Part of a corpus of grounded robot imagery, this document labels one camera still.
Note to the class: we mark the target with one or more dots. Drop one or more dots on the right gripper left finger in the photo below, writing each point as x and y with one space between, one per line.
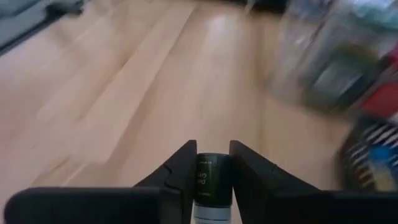
177 186

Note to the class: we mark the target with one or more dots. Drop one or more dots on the black plastic lattice basket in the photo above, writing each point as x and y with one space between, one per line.
363 149

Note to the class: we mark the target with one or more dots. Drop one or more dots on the green spice jar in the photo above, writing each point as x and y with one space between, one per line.
342 74

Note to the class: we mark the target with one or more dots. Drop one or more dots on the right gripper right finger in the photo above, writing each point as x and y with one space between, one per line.
258 186

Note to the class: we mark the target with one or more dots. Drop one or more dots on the clear plastic bin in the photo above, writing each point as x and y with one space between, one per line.
311 46

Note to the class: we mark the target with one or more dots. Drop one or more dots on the red-lid spice jar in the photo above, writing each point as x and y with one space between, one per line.
384 99

